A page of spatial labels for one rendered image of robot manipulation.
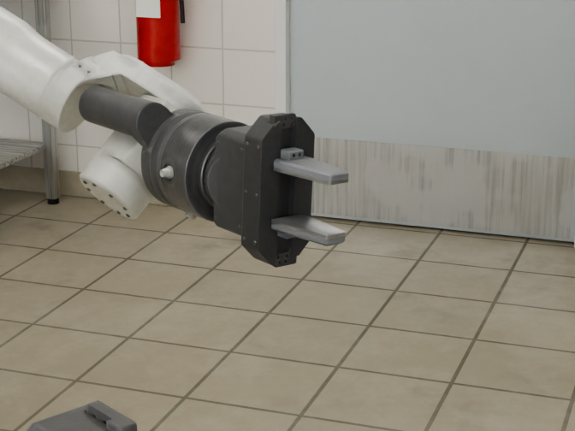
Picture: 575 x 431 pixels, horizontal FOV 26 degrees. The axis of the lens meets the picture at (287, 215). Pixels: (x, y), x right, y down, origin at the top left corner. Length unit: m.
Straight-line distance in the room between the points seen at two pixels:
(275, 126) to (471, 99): 3.28
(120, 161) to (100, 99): 0.06
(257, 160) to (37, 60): 0.28
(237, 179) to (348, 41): 3.32
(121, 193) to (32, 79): 0.14
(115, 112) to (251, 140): 0.16
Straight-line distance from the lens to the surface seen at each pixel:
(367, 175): 4.39
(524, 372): 3.28
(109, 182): 1.11
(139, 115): 1.07
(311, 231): 0.96
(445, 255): 4.13
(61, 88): 1.16
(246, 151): 0.99
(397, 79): 4.29
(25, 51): 1.18
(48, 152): 4.69
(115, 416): 0.40
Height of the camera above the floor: 1.32
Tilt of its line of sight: 17 degrees down
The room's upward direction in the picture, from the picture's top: straight up
